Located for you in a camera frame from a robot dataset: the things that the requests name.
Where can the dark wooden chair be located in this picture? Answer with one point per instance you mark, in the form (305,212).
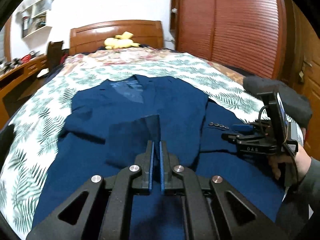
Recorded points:
(54,54)

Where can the yellow plush toy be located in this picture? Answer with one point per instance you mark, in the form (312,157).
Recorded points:
(120,41)

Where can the wooden bed headboard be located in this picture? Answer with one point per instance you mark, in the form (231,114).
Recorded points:
(90,38)

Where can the person's right hand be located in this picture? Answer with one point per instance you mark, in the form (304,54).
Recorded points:
(290,169)

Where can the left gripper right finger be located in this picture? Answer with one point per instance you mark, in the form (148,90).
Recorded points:
(212,208)

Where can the long wooden desk cabinet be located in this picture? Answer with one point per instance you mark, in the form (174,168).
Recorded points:
(15,77)

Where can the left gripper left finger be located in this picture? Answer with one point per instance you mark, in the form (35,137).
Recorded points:
(101,207)

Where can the navy blue suit jacket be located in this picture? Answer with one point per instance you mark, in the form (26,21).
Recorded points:
(111,124)

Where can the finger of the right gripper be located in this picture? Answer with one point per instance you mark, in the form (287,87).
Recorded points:
(242,127)
(231,137)

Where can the leaf print bed blanket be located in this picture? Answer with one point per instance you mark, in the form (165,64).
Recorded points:
(38,122)

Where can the wooden door with handle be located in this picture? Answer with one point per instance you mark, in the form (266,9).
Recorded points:
(305,77)

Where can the white wall shelf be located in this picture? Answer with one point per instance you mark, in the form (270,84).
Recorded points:
(35,16)

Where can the wooden louvered wardrobe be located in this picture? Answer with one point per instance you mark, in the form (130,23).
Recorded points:
(246,34)

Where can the phone mounted on gripper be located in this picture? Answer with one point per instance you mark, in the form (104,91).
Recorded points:
(281,128)

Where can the red item on desk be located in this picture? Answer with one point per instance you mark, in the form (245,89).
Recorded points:
(26,58)

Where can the floral pink bed sheet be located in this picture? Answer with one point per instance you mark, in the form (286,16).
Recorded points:
(120,56)

